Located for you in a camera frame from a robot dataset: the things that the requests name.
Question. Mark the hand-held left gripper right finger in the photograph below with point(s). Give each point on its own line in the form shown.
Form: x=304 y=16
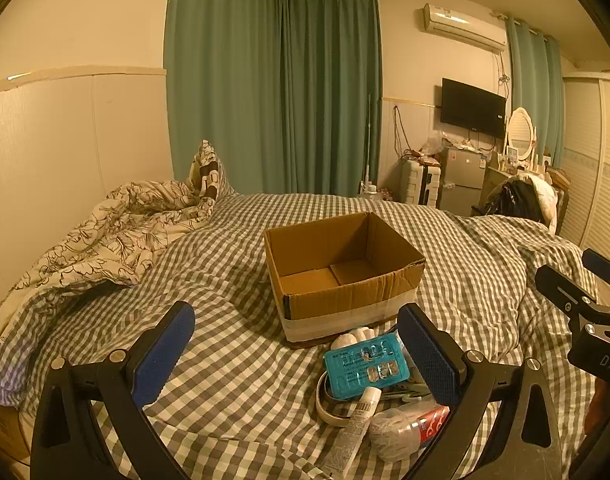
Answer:
x=430 y=360

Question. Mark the small silver fridge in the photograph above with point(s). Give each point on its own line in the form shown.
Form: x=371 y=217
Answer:
x=462 y=180

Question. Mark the wide teal curtain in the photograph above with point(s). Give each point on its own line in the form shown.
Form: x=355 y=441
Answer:
x=220 y=75

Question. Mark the white squeeze tube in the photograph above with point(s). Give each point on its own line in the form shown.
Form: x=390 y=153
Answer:
x=355 y=425

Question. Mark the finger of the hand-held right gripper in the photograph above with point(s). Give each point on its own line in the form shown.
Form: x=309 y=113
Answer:
x=602 y=270
x=560 y=287

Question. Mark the white suitcase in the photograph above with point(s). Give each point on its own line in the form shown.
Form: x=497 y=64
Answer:
x=420 y=182

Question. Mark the teal curtain with pleats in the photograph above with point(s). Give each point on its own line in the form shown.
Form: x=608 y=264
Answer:
x=330 y=90

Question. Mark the narrow teal window curtain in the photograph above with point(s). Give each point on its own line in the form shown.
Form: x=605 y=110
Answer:
x=535 y=95

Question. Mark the teal blister pill pack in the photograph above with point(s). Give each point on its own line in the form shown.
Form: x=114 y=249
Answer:
x=355 y=367

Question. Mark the white cloth on chair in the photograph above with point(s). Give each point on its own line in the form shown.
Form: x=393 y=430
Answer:
x=545 y=200

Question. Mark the clear plastic bag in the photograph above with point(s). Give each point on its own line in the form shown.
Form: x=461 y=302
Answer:
x=400 y=430

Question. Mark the white wardrobe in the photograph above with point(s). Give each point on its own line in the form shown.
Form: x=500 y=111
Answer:
x=595 y=160

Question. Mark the cardboard box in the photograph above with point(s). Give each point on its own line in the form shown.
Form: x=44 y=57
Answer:
x=335 y=305

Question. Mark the white oval mirror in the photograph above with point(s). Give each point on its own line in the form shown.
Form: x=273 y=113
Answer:
x=521 y=132

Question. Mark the black wall television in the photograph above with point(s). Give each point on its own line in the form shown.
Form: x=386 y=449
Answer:
x=472 y=107

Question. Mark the brown patterned pillow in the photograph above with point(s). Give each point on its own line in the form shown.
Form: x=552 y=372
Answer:
x=207 y=170

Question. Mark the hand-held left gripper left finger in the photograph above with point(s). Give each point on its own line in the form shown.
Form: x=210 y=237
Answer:
x=165 y=355

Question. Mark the tape roll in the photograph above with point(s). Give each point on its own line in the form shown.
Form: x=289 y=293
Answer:
x=325 y=407

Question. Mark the floral print quilt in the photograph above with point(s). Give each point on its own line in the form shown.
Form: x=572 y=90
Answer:
x=110 y=235

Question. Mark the pale green clothes hanger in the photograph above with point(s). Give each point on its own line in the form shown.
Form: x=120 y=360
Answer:
x=410 y=391

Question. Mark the white air conditioner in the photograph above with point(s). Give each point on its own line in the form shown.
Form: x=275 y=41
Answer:
x=465 y=25

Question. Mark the thin white pole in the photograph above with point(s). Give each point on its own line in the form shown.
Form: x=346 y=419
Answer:
x=368 y=145

